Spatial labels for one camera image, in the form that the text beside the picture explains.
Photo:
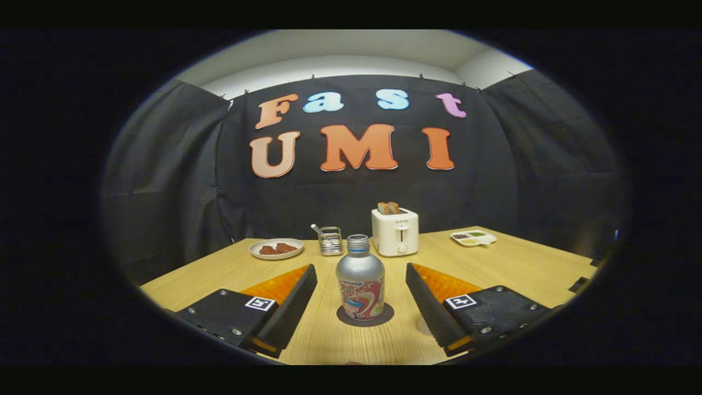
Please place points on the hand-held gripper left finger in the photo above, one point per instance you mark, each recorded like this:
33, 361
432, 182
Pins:
293, 315

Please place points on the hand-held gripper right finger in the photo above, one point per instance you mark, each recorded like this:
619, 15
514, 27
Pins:
433, 315

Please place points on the dark brown round coaster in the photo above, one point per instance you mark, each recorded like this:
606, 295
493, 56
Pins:
389, 316

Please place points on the silver juice bottle colourful label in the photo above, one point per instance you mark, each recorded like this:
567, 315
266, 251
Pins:
359, 274

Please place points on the reddish brown food pieces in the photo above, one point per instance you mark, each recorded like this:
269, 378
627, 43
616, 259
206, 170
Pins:
285, 248

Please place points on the white round plate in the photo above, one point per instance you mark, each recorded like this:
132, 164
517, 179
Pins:
258, 255

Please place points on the wooden table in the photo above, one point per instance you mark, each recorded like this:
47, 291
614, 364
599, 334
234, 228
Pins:
493, 263

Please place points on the white compartment sauce tray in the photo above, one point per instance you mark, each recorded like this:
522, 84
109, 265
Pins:
474, 238

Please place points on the silver utensil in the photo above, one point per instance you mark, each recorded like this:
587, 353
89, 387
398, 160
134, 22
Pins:
316, 229

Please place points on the white toaster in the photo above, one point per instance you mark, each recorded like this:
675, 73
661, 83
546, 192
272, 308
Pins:
395, 233

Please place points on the toast slice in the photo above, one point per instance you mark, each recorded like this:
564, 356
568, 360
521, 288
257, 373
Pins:
394, 207
383, 208

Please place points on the small black table clamp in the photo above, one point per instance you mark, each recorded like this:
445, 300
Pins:
579, 285

